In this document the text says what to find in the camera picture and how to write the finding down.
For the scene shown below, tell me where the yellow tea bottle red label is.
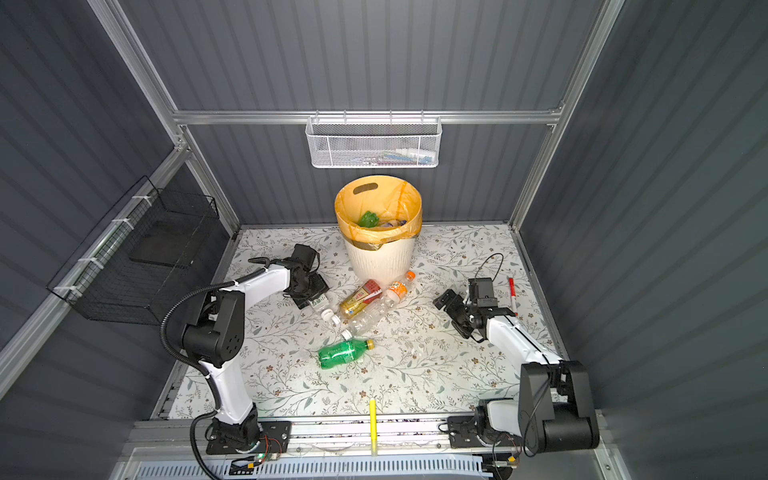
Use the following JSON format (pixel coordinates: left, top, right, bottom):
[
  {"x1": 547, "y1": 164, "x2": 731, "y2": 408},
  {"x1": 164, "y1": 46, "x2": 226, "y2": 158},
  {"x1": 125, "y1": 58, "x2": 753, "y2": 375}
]
[{"x1": 339, "y1": 280, "x2": 382, "y2": 320}]

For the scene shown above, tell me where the clear long bottle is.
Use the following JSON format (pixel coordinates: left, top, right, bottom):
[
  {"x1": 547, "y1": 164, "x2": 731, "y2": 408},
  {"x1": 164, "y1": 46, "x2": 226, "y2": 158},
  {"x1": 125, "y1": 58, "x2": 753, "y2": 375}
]
[{"x1": 341, "y1": 298, "x2": 397, "y2": 340}]

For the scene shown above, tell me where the orange label bottle orange cap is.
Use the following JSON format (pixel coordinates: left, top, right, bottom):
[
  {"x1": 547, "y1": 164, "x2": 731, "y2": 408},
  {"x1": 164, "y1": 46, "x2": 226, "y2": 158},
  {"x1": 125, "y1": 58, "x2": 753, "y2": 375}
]
[{"x1": 382, "y1": 271, "x2": 416, "y2": 308}]

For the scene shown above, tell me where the pepsi bottle blue cap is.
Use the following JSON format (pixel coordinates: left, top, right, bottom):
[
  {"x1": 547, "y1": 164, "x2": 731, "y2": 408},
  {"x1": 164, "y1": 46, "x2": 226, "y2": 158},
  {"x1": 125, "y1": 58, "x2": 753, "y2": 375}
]
[{"x1": 378, "y1": 220, "x2": 407, "y2": 229}]

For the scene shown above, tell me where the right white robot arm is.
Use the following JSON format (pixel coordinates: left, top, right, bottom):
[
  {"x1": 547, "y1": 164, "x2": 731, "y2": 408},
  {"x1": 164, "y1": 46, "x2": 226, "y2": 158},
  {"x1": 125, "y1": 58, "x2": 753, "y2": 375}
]
[{"x1": 433, "y1": 277, "x2": 600, "y2": 456}]

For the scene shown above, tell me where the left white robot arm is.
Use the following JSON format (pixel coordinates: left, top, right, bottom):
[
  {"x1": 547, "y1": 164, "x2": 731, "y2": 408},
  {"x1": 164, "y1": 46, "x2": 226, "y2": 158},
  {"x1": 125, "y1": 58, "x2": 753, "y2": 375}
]
[{"x1": 159, "y1": 244, "x2": 329, "y2": 479}]

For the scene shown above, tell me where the white plastic waste bin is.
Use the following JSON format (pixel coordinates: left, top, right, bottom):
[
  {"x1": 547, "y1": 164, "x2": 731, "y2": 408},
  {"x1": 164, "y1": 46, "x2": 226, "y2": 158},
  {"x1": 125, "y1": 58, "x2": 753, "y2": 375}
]
[{"x1": 344, "y1": 236, "x2": 418, "y2": 286}]

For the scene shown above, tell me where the orange bin liner bag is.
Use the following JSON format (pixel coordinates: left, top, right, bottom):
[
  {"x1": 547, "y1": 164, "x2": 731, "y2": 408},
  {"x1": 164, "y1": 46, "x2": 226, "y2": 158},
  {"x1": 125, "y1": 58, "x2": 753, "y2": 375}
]
[{"x1": 334, "y1": 175, "x2": 423, "y2": 250}]

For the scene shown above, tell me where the red marker pen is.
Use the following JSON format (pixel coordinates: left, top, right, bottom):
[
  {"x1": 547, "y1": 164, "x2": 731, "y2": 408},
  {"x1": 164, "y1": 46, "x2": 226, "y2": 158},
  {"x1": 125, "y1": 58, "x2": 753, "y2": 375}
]
[{"x1": 507, "y1": 277, "x2": 519, "y2": 317}]

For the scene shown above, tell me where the green soda bottle yellow cap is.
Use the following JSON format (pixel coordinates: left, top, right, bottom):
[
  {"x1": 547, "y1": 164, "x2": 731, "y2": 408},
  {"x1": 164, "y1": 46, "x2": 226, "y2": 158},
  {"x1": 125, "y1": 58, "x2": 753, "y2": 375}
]
[{"x1": 318, "y1": 339, "x2": 375, "y2": 370}]

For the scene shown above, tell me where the white bottle in basket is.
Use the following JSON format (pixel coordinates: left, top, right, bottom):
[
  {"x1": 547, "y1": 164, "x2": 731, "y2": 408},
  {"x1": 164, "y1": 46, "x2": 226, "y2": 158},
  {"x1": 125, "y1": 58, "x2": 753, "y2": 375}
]
[{"x1": 395, "y1": 148, "x2": 438, "y2": 164}]

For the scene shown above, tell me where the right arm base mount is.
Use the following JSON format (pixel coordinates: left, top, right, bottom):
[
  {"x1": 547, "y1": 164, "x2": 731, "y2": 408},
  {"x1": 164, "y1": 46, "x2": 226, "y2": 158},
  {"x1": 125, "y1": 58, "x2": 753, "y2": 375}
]
[{"x1": 445, "y1": 415, "x2": 522, "y2": 449}]

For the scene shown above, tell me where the yellow marker on rail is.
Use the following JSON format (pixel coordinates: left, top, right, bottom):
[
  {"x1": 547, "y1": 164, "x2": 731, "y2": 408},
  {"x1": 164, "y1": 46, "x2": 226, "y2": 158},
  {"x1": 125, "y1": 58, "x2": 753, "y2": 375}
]
[{"x1": 369, "y1": 399, "x2": 378, "y2": 456}]

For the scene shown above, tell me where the white wire mesh basket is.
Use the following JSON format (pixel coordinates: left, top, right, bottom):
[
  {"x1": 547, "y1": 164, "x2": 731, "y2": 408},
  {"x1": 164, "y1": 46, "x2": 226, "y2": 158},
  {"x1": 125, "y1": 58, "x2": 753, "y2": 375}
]
[{"x1": 305, "y1": 116, "x2": 443, "y2": 169}]

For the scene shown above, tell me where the black wire mesh basket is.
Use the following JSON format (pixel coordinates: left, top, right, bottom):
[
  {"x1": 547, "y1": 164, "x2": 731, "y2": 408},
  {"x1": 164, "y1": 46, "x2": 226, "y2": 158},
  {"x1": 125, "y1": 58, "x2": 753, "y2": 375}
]
[{"x1": 47, "y1": 184, "x2": 226, "y2": 326}]

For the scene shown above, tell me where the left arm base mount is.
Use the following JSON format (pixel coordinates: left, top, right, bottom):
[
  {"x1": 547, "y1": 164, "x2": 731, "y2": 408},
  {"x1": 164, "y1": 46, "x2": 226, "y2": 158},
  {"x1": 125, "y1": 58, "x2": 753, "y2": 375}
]
[{"x1": 205, "y1": 419, "x2": 293, "y2": 455}]

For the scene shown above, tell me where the white ribbed cable tray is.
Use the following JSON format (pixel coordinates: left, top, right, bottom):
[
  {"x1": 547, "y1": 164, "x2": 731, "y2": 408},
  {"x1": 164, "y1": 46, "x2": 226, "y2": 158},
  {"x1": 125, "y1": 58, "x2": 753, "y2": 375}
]
[{"x1": 134, "y1": 454, "x2": 494, "y2": 480}]

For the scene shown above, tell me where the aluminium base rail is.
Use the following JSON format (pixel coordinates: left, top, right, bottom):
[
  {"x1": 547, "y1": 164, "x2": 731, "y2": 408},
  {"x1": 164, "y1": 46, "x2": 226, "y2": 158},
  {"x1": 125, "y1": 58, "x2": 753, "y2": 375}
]
[{"x1": 128, "y1": 410, "x2": 607, "y2": 457}]

